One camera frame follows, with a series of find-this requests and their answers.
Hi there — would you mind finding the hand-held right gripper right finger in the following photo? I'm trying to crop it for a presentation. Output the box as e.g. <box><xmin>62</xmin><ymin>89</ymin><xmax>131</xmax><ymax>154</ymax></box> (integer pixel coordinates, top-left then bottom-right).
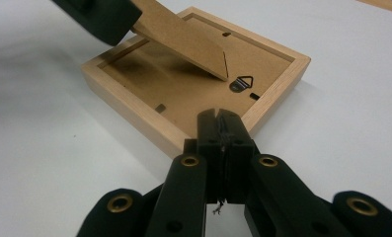
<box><xmin>218</xmin><ymin>109</ymin><xmax>256</xmax><ymax>204</ymax></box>

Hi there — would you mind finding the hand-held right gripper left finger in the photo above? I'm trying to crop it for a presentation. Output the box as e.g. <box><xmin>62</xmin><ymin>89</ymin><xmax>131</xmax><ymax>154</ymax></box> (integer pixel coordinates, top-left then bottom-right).
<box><xmin>183</xmin><ymin>108</ymin><xmax>225</xmax><ymax>204</ymax></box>

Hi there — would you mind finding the wooden picture frame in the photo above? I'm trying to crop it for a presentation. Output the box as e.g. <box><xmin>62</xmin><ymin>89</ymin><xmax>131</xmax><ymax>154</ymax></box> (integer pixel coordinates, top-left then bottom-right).
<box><xmin>80</xmin><ymin>0</ymin><xmax>312</xmax><ymax>160</ymax></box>

